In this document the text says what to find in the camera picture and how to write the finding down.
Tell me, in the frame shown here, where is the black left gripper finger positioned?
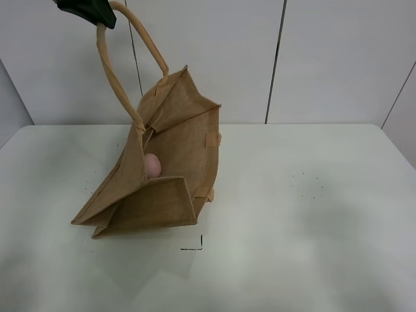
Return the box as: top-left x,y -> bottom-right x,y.
54,0 -> 116,29

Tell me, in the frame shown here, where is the pink peach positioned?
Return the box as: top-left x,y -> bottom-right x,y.
144,153 -> 161,179

